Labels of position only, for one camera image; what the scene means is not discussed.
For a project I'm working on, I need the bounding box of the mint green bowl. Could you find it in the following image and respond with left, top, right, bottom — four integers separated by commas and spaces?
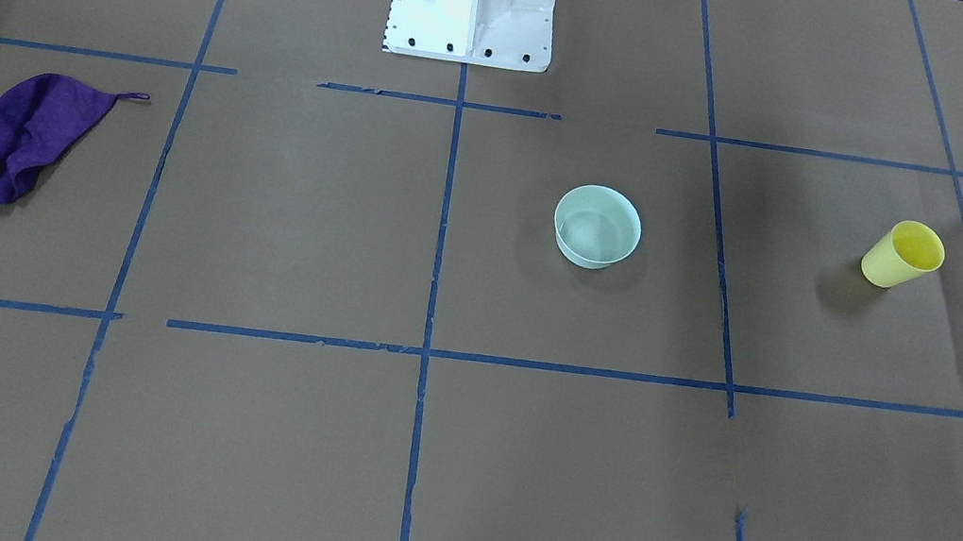
552, 183, 644, 270

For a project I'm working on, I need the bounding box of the yellow plastic cup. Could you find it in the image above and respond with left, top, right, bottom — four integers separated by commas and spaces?
860, 220, 946, 289

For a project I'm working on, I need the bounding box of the purple cloth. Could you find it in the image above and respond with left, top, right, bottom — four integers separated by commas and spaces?
0, 73, 150, 205

